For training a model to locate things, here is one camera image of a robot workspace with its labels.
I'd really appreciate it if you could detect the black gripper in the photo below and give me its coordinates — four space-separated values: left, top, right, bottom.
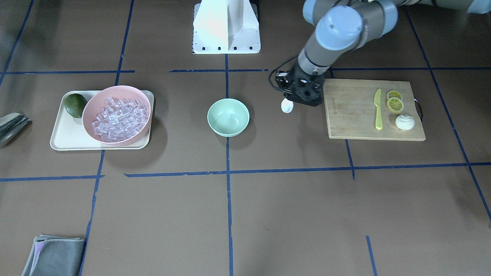
275 63 326 107

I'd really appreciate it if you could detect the white plastic spoon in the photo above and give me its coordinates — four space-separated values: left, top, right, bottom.
281 98 294 113

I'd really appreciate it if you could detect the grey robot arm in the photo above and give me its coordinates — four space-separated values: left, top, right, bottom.
271 0 491 112

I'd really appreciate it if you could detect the mint green bowl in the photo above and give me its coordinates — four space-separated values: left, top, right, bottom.
207 99 250 138

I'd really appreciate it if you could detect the clear ice cubes pile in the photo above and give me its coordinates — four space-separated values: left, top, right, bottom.
91 97 150 143

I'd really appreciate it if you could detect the pink bowl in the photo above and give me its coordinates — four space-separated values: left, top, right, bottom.
81 85 155 148

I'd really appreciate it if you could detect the metal ice scoop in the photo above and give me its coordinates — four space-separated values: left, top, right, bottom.
0 112 32 147

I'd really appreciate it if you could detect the bamboo cutting board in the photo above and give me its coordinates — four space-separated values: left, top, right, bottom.
324 79 426 141

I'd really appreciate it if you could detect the yellow plastic knife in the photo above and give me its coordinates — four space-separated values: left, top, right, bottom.
374 89 383 130

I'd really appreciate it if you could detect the white steamed bun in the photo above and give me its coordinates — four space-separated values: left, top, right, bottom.
395 115 415 131

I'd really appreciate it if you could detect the green lime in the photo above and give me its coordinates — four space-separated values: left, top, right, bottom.
63 93 88 118

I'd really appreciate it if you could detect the cream plastic tray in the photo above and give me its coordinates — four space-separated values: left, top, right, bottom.
50 90 152 151

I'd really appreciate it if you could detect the folded grey cloth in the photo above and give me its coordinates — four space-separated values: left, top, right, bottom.
21 234 85 276

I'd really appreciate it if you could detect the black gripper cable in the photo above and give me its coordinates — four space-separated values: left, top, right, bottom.
269 56 299 92

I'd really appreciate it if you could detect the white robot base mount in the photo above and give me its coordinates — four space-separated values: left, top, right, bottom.
192 0 261 54

